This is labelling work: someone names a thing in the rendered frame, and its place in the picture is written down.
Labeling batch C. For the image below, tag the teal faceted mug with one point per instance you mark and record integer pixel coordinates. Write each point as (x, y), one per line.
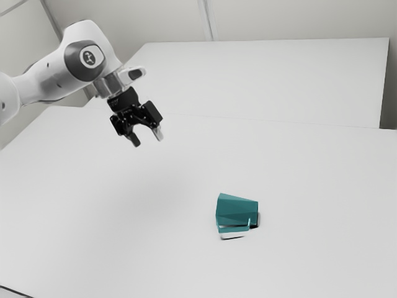
(237, 212)

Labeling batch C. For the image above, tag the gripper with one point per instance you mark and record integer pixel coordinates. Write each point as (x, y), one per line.
(128, 107)

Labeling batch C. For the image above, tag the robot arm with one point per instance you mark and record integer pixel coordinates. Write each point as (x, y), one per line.
(56, 74)

